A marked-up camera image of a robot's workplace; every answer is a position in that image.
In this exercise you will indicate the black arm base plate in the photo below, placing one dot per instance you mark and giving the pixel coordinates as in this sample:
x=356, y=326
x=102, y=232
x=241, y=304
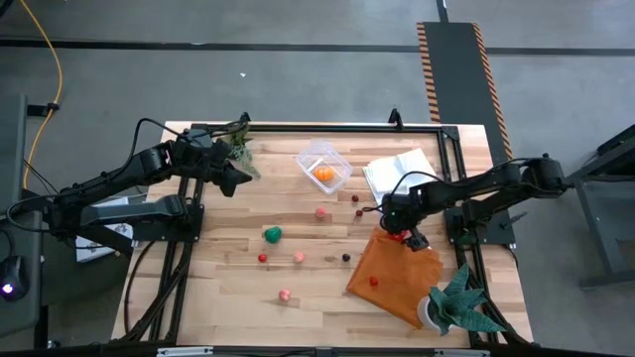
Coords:
x=496, y=232
x=173, y=234

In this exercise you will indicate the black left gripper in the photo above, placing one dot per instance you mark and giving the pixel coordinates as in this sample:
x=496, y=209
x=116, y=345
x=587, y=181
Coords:
x=208, y=161

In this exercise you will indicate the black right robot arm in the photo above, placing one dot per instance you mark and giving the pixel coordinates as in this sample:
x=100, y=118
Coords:
x=496, y=181

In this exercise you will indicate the succulent plant in dark pot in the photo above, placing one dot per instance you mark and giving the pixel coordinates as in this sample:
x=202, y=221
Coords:
x=243, y=154

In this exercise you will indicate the small red round fruit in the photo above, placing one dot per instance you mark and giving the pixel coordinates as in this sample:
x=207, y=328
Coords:
x=373, y=281

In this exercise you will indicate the pink toy peach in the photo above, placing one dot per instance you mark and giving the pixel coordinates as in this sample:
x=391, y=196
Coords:
x=320, y=212
x=284, y=295
x=298, y=257

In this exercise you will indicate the green plant in white pot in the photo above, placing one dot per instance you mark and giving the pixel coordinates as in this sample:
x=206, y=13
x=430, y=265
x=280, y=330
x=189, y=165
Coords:
x=456, y=302

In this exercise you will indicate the red toy tomato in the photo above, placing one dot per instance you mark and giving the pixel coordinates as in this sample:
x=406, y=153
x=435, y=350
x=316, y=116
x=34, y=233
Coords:
x=398, y=237

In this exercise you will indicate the black computer mouse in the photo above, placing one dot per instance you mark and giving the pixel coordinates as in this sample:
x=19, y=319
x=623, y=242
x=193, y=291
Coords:
x=12, y=277

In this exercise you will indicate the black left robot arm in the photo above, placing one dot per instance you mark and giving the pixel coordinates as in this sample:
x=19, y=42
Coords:
x=124, y=171

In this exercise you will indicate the clear plastic tupperware container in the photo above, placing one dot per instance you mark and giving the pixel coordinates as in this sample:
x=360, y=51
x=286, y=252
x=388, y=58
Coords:
x=308, y=156

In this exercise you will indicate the bright red toy cherry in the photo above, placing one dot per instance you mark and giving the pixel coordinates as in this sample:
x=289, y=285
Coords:
x=262, y=258

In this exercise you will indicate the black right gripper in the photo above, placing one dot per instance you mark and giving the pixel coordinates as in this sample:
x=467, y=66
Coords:
x=404, y=210

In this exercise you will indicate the white printed booklet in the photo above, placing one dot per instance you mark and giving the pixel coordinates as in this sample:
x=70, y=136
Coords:
x=96, y=250

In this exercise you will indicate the orange folded cloth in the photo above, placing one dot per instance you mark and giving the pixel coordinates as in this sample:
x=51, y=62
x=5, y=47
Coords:
x=397, y=282

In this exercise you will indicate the black side table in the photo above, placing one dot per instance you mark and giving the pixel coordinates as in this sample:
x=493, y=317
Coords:
x=597, y=233

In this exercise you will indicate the white folded cloth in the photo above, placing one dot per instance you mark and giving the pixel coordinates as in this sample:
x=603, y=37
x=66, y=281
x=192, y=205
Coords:
x=392, y=171

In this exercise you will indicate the orange toy mandarin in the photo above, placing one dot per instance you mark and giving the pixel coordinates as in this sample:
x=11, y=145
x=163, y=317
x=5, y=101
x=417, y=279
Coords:
x=323, y=173

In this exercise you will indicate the grey desk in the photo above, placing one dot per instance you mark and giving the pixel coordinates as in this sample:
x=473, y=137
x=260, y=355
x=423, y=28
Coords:
x=25, y=233

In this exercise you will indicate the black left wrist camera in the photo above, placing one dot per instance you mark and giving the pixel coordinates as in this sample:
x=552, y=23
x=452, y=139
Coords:
x=198, y=139

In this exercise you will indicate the black hazard-striped floor mat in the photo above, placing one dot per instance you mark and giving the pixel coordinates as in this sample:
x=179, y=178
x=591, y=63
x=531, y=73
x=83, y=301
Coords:
x=456, y=74

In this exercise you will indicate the green toy pepper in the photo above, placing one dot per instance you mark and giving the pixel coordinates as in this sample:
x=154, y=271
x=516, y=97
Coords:
x=273, y=234

